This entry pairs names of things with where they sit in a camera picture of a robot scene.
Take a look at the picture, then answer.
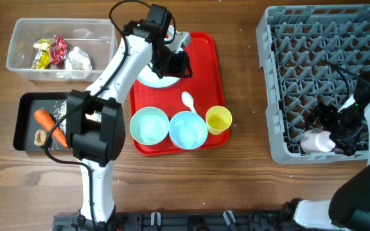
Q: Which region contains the light blue bowl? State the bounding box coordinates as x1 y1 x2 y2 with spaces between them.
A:
169 111 208 150

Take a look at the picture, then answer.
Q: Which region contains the white rice pile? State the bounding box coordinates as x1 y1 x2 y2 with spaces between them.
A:
53 100 101 135

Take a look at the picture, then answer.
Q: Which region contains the red serving tray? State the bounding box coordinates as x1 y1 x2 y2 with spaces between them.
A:
128 31 231 157

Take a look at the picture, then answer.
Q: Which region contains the light blue plate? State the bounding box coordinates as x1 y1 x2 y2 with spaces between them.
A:
137 66 179 89

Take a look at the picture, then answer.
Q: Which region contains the brown food scrap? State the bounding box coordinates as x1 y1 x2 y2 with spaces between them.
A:
33 130 48 146

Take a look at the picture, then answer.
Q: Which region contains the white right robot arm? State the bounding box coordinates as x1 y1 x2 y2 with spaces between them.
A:
292 71 370 230

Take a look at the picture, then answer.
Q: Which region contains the yellow foil wrapper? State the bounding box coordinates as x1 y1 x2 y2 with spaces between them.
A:
31 38 51 69

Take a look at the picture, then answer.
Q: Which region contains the black waste tray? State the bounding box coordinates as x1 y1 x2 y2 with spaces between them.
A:
13 92 69 153

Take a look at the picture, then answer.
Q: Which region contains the clear plastic waste bin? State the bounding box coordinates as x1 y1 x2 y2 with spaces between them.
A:
6 18 118 81

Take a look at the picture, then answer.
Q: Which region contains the yellow plastic cup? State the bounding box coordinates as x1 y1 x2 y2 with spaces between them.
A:
206 105 233 135

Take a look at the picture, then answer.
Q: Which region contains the white napkin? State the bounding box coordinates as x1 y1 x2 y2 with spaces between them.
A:
56 47 93 80

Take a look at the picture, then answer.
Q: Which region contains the white plastic spoon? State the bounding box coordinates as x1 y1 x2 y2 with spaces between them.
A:
181 91 197 114

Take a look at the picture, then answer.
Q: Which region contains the grey dishwasher rack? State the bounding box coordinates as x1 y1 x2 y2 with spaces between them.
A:
256 4 370 164

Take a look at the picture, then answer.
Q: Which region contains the red snack wrapper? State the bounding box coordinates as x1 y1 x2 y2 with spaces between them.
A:
47 35 67 65

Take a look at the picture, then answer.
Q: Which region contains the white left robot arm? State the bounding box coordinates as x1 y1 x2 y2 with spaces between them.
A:
66 4 192 230

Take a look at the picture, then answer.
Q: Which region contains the mint green bowl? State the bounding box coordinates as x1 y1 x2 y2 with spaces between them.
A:
130 107 170 146

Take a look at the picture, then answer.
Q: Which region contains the orange carrot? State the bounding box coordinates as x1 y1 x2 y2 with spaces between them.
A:
34 109 68 148

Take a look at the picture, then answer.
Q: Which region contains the pink plastic cup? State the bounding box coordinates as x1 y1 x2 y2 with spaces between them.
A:
300 130 336 153

